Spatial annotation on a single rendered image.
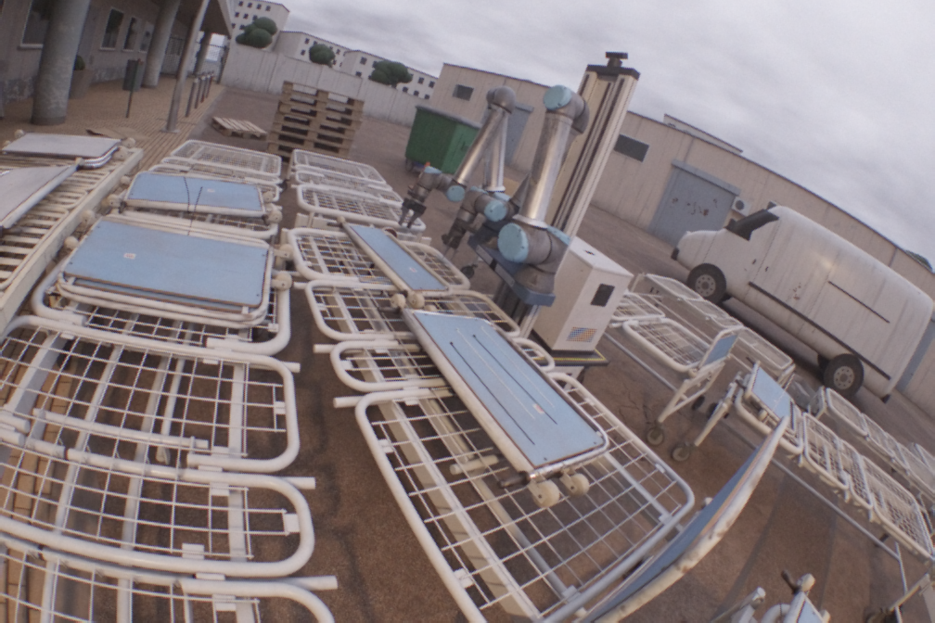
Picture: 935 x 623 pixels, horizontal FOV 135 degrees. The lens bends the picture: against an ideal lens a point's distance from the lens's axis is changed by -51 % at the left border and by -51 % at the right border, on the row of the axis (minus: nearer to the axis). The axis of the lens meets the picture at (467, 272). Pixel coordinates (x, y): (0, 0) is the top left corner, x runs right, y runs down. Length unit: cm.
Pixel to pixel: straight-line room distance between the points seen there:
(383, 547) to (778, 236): 771
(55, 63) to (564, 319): 690
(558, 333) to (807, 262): 653
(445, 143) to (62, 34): 692
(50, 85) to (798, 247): 1218
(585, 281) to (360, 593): 161
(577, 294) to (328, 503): 144
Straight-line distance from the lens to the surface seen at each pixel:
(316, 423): 166
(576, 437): 118
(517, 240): 153
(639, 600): 63
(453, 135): 758
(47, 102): 692
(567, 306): 202
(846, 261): 815
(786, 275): 802
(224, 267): 140
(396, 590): 133
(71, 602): 136
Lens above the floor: 121
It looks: 19 degrees down
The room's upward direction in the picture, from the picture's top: 21 degrees clockwise
